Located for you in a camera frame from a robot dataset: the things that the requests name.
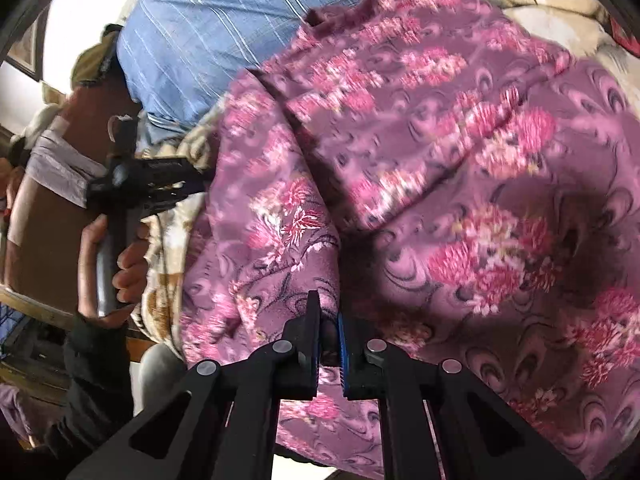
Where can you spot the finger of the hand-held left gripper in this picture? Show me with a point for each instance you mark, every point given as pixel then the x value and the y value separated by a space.
pixel 192 177

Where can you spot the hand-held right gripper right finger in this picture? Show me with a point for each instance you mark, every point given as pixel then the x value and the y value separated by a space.
pixel 343 355

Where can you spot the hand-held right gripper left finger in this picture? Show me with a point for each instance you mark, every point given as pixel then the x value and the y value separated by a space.
pixel 311 355

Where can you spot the purple floral garment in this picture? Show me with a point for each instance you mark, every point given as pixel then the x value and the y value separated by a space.
pixel 425 200

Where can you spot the person's left forearm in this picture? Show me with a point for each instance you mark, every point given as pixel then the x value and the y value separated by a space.
pixel 87 385

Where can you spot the person's left hand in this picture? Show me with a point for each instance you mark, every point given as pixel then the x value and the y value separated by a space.
pixel 112 275

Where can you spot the white cloth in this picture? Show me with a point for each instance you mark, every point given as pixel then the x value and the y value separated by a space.
pixel 62 165

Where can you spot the brown wooden headboard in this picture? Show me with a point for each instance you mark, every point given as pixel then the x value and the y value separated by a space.
pixel 45 220

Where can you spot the cream floral blanket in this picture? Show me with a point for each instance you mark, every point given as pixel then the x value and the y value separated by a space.
pixel 165 270

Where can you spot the blue striped pillow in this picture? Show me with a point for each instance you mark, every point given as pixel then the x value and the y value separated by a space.
pixel 220 35

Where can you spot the framed wall picture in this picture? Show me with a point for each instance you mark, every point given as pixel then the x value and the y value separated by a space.
pixel 27 47

